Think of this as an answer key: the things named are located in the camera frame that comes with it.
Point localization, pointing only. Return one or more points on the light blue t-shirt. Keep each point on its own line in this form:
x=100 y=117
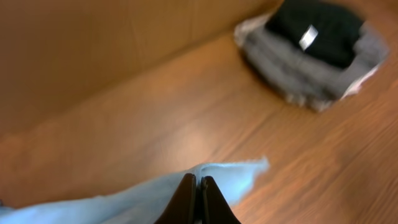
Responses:
x=142 y=203

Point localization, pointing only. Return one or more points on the folded grey garment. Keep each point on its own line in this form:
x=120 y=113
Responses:
x=301 y=79

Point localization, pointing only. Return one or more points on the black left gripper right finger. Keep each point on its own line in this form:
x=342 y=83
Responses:
x=215 y=208

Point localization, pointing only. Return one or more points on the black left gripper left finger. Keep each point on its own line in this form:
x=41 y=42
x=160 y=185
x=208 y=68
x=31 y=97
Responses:
x=181 y=208

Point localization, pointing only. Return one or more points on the folded black garment on stack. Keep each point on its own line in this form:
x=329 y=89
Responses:
x=321 y=29

